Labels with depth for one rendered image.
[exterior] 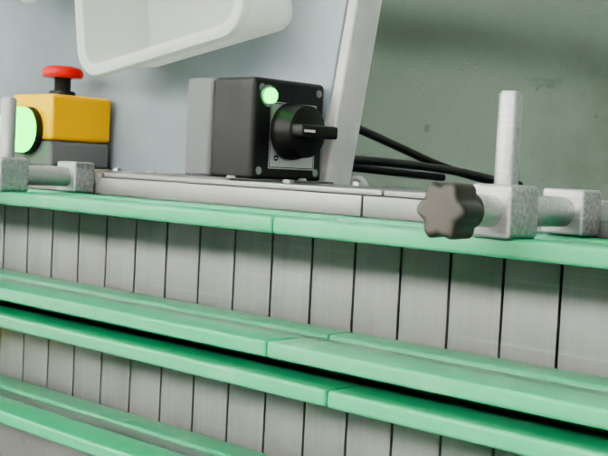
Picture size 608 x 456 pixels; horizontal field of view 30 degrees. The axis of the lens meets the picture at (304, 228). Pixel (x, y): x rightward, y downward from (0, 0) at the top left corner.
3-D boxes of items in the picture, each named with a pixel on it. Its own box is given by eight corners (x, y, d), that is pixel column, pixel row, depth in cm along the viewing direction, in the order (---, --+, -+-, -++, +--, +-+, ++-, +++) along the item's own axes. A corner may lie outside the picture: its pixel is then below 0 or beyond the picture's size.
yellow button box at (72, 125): (71, 167, 117) (8, 165, 112) (74, 95, 117) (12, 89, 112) (112, 169, 113) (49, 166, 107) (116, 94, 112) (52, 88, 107)
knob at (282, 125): (308, 160, 91) (338, 162, 89) (268, 158, 88) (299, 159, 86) (310, 105, 91) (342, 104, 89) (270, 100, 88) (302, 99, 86)
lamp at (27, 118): (16, 152, 111) (-11, 151, 109) (18, 106, 111) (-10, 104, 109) (42, 154, 108) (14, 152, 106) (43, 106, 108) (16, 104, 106)
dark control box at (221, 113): (256, 178, 99) (182, 175, 92) (261, 86, 98) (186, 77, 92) (326, 183, 93) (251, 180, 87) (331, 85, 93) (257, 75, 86)
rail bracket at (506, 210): (550, 233, 64) (403, 235, 54) (558, 103, 64) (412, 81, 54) (615, 239, 61) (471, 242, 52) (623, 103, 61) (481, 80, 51)
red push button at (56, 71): (33, 99, 112) (34, 64, 112) (67, 102, 115) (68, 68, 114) (56, 99, 109) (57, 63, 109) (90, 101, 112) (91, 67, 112)
